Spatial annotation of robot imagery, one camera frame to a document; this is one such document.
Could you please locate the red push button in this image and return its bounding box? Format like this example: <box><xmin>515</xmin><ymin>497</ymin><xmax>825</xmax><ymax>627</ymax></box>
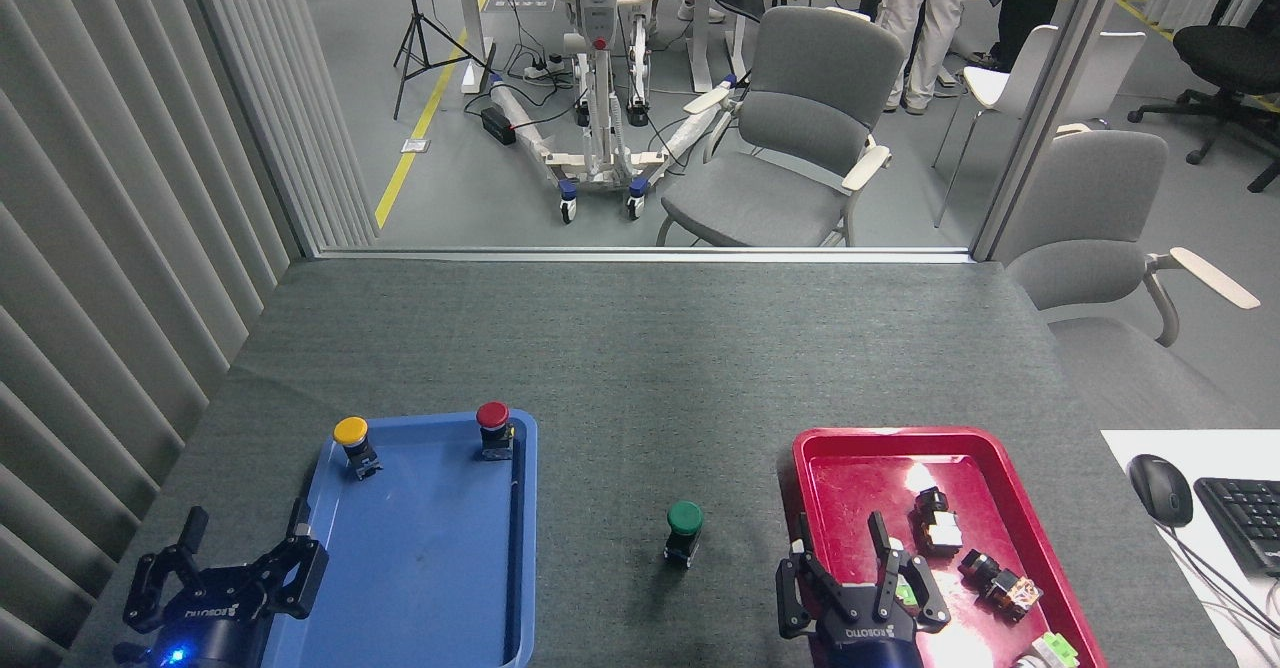
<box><xmin>475</xmin><ymin>401</ymin><xmax>517</xmax><ymax>461</ymax></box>

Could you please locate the silver post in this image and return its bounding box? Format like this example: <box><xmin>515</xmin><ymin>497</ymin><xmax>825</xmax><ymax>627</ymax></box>
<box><xmin>972</xmin><ymin>0</ymin><xmax>1133</xmax><ymax>262</ymax></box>

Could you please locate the green push button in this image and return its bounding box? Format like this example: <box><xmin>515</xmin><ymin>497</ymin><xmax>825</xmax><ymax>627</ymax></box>
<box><xmin>664</xmin><ymin>500</ymin><xmax>705</xmax><ymax>570</ymax></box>

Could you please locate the black mouse cable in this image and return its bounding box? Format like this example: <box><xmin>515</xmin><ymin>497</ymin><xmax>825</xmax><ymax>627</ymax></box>
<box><xmin>1163</xmin><ymin>522</ymin><xmax>1280</xmax><ymax>641</ymax></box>

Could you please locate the person in white trousers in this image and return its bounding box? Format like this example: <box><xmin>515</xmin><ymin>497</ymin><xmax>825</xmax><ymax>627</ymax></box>
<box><xmin>876</xmin><ymin>0</ymin><xmax>989</xmax><ymax>115</ymax></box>

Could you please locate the blue plastic tray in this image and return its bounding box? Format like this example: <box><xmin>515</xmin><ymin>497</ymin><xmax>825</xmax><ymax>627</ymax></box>
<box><xmin>262</xmin><ymin>409</ymin><xmax>540</xmax><ymax>668</ymax></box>

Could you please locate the black and white switch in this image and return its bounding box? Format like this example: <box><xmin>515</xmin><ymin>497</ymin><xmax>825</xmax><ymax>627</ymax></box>
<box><xmin>909</xmin><ymin>487</ymin><xmax>964</xmax><ymax>558</ymax></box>

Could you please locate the black and orange switch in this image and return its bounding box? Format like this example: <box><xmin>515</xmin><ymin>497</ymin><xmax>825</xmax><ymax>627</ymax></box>
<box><xmin>957</xmin><ymin>548</ymin><xmax>1044</xmax><ymax>622</ymax></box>

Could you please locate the white and green switch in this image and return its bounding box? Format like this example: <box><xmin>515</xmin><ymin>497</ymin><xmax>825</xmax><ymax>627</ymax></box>
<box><xmin>1014</xmin><ymin>631</ymin><xmax>1081</xmax><ymax>668</ymax></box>

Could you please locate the red plastic tray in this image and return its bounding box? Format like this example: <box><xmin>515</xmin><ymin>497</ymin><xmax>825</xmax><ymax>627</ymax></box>
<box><xmin>792</xmin><ymin>426</ymin><xmax>1108</xmax><ymax>668</ymax></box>

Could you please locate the white stand on wheels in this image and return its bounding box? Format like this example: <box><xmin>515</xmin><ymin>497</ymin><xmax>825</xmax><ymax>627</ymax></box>
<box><xmin>488</xmin><ymin>0</ymin><xmax>749</xmax><ymax>224</ymax></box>

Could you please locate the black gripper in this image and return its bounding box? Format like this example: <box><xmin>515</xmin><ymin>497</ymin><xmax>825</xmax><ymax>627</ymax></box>
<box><xmin>122</xmin><ymin>497</ymin><xmax>330</xmax><ymax>668</ymax></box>
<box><xmin>775</xmin><ymin>511</ymin><xmax>952</xmax><ymax>668</ymax></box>

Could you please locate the grey chair with cream armrests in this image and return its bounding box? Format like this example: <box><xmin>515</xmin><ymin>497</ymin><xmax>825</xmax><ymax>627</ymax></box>
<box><xmin>655</xmin><ymin>5</ymin><xmax>906</xmax><ymax>249</ymax></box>
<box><xmin>1004</xmin><ymin>126</ymin><xmax>1263</xmax><ymax>431</ymax></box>

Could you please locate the white plastic chair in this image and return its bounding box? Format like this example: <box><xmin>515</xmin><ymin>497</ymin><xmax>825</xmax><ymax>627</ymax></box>
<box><xmin>932</xmin><ymin>24</ymin><xmax>1148</xmax><ymax>229</ymax></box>

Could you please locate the black keyboard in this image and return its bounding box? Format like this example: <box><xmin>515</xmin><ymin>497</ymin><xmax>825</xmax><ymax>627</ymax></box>
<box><xmin>1194</xmin><ymin>477</ymin><xmax>1280</xmax><ymax>578</ymax></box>

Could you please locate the black office chair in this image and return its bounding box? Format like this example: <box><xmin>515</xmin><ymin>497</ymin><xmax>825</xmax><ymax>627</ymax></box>
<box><xmin>1128</xmin><ymin>0</ymin><xmax>1280</xmax><ymax>194</ymax></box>

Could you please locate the black tripod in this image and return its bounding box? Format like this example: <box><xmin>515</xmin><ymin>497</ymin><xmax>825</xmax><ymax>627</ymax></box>
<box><xmin>393</xmin><ymin>0</ymin><xmax>497</xmax><ymax>121</ymax></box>

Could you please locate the yellow push button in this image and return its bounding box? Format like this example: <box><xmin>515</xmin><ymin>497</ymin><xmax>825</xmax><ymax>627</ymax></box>
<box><xmin>332</xmin><ymin>416</ymin><xmax>383</xmax><ymax>481</ymax></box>

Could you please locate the black computer mouse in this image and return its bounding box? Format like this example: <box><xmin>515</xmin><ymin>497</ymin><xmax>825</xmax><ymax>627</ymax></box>
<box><xmin>1127</xmin><ymin>454</ymin><xmax>1195</xmax><ymax>528</ymax></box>

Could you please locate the white side table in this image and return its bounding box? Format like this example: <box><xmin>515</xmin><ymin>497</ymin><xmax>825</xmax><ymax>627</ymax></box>
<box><xmin>1100</xmin><ymin>428</ymin><xmax>1280</xmax><ymax>668</ymax></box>

